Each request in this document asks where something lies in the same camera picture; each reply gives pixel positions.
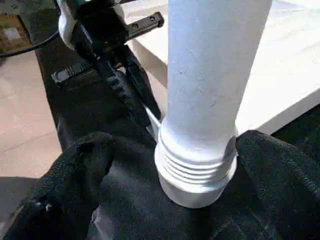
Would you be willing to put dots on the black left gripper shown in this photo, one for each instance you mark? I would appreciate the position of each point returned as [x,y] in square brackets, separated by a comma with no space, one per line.
[100,25]

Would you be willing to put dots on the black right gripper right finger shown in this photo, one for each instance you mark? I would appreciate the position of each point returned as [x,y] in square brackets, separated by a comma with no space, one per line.
[282,190]

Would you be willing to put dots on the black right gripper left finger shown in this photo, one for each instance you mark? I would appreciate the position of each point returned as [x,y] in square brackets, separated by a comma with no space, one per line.
[57,190]

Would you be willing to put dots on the white plastic table leg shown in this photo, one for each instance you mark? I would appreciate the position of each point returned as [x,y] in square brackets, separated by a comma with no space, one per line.
[212,75]

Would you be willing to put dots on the white plastic table top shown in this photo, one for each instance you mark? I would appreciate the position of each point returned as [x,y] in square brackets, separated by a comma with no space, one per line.
[275,75]

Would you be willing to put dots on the black work mat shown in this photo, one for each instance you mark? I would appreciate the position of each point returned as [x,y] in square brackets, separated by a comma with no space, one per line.
[137,212]

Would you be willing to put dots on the brown cardboard box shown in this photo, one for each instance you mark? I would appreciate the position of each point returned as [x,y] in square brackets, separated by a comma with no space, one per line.
[12,32]

